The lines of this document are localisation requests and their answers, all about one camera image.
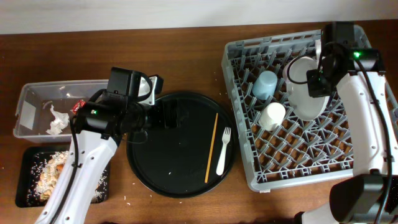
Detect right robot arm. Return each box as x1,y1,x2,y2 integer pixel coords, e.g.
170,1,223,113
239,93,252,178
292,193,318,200
289,22,397,223

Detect red snack wrapper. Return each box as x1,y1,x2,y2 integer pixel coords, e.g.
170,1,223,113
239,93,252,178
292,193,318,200
71,100,86,114

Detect clear plastic bin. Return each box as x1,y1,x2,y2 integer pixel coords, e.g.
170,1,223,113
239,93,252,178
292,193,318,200
13,80,108,143

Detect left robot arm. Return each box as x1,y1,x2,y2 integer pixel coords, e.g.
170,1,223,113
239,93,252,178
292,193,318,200
36,67,182,223

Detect blue cup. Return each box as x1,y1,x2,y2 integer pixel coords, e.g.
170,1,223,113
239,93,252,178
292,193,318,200
252,70,278,100

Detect grey dishwasher rack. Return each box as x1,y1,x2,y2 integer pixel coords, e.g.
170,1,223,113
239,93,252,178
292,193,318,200
221,25,398,192

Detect cream white cup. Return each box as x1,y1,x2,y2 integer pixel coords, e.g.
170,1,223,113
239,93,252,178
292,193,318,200
258,102,285,131

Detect white plastic fork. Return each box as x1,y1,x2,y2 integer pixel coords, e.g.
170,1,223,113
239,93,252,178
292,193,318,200
216,127,231,175

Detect light blue plate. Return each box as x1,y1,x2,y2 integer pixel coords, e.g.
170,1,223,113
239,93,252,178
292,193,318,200
287,83,330,121

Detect white tissue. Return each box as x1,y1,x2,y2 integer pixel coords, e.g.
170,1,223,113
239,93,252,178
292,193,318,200
46,105,69,135

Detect black rectangular tray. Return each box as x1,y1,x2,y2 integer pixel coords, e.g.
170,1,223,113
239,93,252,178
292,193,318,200
15,145,111,208

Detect wooden chopstick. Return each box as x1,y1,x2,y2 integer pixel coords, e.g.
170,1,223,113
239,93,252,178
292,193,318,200
204,113,218,184

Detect pink bowl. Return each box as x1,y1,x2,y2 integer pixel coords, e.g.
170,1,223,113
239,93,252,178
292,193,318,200
282,57,317,91

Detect round black serving tray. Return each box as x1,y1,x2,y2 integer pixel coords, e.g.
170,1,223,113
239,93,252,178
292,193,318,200
126,91,239,198

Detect rice and food scraps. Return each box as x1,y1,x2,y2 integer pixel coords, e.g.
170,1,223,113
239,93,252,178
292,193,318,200
26,151,108,203

